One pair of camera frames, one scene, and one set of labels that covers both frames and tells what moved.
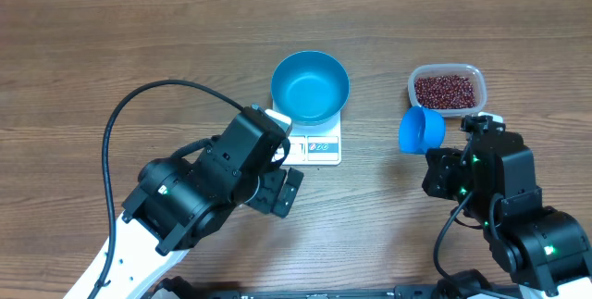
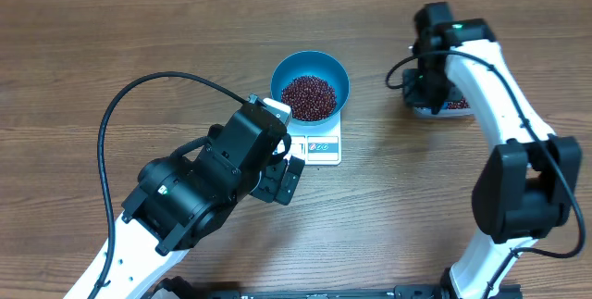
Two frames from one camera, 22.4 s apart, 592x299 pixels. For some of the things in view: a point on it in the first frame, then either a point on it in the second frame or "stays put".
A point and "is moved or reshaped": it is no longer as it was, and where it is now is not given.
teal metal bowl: [312, 86] stays put
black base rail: [171, 288] stays put
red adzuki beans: [445, 92] is moved or reshaped
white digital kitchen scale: [319, 144] stays put
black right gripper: [446, 165] to [417, 97]
